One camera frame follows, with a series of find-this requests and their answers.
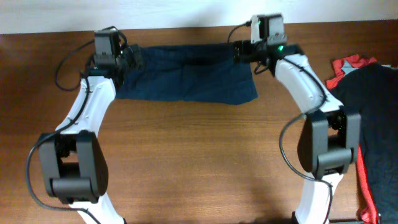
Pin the dark navy t-shirt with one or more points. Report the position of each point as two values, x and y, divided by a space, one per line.
372 90

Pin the red garment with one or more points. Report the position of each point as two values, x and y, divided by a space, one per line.
342 67

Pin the navy blue shorts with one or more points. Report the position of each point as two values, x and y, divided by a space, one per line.
202 73

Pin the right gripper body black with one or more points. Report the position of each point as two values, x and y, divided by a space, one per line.
251 53

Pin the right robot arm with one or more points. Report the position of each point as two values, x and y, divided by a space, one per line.
329 140

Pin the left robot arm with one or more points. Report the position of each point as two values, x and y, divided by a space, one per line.
73 165

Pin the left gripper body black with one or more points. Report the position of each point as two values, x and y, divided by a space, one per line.
128 60

